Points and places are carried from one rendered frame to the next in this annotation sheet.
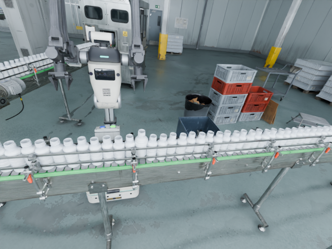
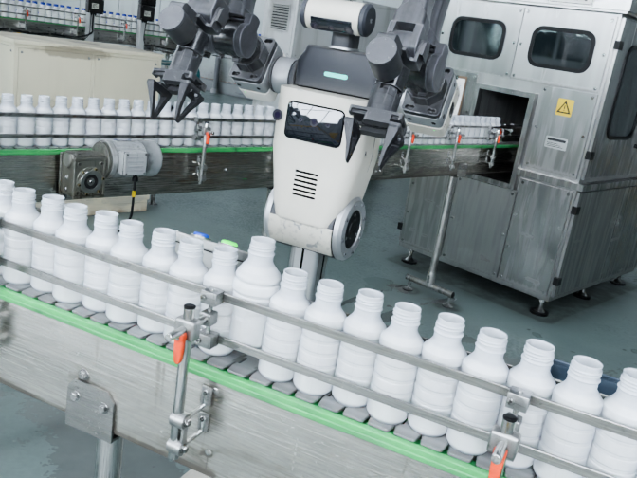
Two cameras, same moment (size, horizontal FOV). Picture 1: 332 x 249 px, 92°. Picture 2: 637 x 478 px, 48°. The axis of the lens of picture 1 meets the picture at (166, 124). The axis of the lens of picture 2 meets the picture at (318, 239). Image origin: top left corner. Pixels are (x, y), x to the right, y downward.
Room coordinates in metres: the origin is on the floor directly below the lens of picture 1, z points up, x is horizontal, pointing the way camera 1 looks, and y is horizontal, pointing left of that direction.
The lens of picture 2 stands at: (-0.04, -0.59, 1.50)
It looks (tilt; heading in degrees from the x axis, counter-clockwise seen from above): 16 degrees down; 40
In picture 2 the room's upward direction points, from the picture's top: 9 degrees clockwise
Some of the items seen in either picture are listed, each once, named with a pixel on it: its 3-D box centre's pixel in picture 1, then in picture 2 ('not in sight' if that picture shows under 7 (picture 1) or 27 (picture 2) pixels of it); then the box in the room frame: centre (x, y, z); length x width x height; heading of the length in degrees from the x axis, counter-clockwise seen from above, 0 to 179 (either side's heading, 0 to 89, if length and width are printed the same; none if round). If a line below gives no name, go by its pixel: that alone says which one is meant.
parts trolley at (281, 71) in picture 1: (271, 82); not in sight; (4.84, -2.90, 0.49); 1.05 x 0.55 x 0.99; 107
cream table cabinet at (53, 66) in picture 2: not in sight; (67, 126); (2.64, 4.15, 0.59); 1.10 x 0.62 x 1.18; 179
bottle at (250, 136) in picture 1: (247, 141); not in sight; (0.88, -0.55, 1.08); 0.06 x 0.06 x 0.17
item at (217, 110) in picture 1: (223, 105); not in sight; (3.09, -1.13, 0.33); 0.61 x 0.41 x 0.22; 113
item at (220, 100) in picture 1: (227, 95); not in sight; (3.09, -1.13, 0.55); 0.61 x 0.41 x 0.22; 114
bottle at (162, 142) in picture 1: (161, 146); (321, 336); (0.71, 0.01, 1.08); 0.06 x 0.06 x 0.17
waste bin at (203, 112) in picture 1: (194, 115); not in sight; (2.54, -0.49, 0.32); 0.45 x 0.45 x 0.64
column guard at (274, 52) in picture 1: (271, 58); not in sight; (9.60, -5.17, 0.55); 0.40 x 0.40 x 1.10; 17
